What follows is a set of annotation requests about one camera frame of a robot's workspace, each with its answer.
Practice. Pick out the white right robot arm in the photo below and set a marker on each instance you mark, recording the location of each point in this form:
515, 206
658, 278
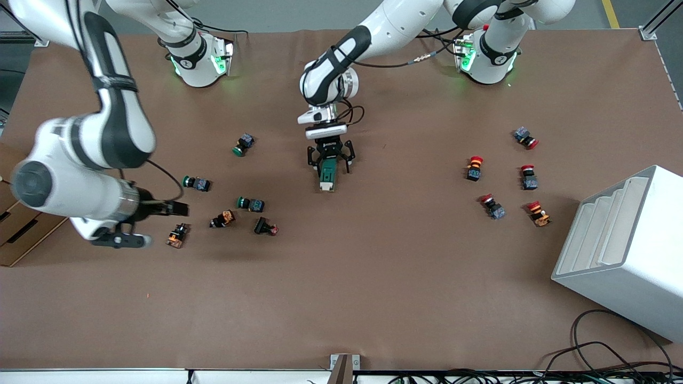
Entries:
80, 144

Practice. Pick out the black switch with red lens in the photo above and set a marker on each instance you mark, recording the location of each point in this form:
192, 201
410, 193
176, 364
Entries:
261, 226

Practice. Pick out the aluminium frame profile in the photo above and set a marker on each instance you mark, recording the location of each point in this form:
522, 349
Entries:
16, 36
648, 33

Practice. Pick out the brown table mat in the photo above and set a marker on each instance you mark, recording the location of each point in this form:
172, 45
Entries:
373, 266

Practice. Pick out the orange black button switch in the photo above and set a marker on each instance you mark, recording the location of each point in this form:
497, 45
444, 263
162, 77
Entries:
176, 237
226, 217

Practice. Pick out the white slotted bin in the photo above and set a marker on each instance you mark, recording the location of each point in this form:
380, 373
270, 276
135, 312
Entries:
640, 256

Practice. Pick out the white table edge rail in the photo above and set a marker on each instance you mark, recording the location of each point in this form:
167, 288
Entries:
106, 376

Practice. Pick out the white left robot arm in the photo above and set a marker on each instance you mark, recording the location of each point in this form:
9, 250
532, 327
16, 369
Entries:
384, 26

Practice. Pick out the green push button switch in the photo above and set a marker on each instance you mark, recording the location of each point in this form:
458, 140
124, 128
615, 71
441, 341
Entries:
255, 205
200, 184
245, 144

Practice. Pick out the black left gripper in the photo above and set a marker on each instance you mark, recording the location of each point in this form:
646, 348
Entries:
330, 149

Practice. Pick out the brown cardboard box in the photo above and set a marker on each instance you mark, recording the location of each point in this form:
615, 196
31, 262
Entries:
32, 234

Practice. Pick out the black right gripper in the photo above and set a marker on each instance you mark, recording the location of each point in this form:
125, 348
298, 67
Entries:
147, 209

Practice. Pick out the metal table edge bracket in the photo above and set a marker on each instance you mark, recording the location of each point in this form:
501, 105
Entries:
355, 362

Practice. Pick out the red mushroom button orange base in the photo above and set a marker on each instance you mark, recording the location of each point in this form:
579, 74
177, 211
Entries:
474, 172
540, 217

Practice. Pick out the green load switch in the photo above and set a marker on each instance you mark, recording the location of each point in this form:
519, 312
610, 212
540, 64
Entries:
327, 180

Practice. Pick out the red mushroom button grey base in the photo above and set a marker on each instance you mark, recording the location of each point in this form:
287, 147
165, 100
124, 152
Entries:
496, 210
529, 182
523, 134

